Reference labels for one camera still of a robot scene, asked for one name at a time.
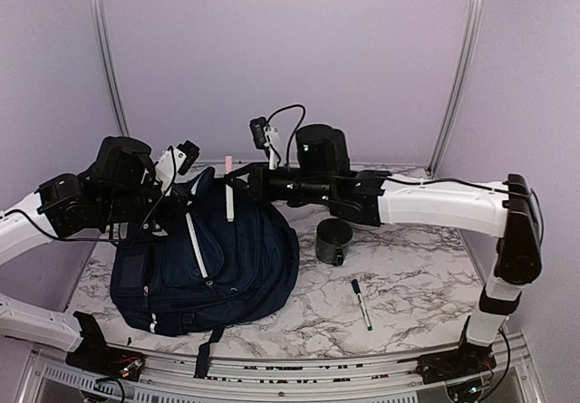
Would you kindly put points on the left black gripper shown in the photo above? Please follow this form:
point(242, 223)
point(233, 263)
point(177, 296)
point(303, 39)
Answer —
point(177, 208)

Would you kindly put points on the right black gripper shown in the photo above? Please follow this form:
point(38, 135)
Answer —
point(259, 187)

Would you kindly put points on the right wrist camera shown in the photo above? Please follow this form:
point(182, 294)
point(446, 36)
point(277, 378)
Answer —
point(266, 138)

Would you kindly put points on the pink cap marker pen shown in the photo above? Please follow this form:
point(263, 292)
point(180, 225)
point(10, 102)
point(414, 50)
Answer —
point(230, 205)

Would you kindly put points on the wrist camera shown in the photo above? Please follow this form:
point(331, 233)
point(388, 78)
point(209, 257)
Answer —
point(173, 162)
point(266, 138)

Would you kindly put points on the aluminium frame post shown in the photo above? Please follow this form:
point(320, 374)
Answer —
point(107, 63)
point(466, 53)

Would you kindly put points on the blue cap marker pen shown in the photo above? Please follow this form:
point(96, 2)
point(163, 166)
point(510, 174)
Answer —
point(358, 293)

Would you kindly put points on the left aluminium frame post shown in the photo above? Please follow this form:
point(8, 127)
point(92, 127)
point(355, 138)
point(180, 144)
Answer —
point(107, 63)

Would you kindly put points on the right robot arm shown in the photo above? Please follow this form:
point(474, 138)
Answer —
point(505, 210)

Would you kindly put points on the front aluminium rail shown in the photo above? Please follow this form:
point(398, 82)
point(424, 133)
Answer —
point(389, 378)

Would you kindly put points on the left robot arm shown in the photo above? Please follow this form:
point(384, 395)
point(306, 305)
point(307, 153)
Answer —
point(123, 186)

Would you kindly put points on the dark grey metal mug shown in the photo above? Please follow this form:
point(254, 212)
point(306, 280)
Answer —
point(333, 238)

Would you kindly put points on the navy blue student backpack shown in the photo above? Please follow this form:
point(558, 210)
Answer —
point(206, 273)

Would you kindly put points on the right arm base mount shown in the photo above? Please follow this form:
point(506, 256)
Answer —
point(465, 360)

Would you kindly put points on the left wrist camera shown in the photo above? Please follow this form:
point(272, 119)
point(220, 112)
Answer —
point(173, 162)

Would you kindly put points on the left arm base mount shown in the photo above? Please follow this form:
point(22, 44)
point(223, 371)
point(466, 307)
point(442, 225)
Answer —
point(95, 355)

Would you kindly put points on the right aluminium frame post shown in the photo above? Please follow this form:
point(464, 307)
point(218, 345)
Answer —
point(466, 53)

